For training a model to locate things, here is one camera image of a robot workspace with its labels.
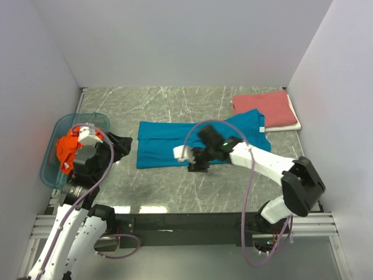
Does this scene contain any clear teal plastic bin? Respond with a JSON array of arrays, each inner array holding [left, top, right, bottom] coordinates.
[[40, 113, 110, 190]]

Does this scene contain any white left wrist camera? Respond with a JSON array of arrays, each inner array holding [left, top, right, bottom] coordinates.
[[76, 126, 103, 146]]

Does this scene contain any folded red t-shirt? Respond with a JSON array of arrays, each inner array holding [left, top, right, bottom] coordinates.
[[231, 90, 298, 128]]

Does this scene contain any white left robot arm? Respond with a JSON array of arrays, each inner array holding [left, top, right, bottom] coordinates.
[[26, 127, 132, 279]]

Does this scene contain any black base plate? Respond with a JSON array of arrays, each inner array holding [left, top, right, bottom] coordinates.
[[81, 212, 292, 253]]

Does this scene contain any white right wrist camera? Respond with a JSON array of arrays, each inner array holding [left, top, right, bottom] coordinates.
[[173, 145, 195, 164]]

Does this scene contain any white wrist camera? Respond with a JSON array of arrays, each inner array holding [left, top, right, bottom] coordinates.
[[173, 145, 195, 164], [76, 126, 103, 146]]

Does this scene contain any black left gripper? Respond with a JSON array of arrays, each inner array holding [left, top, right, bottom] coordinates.
[[91, 130, 132, 181]]

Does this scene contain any blue t-shirt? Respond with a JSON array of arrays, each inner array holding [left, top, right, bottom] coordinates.
[[136, 108, 272, 170]]

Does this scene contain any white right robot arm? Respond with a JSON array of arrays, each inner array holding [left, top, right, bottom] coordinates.
[[177, 125, 326, 233]]

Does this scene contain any orange t-shirt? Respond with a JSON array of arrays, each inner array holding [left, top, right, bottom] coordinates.
[[56, 126, 103, 174]]

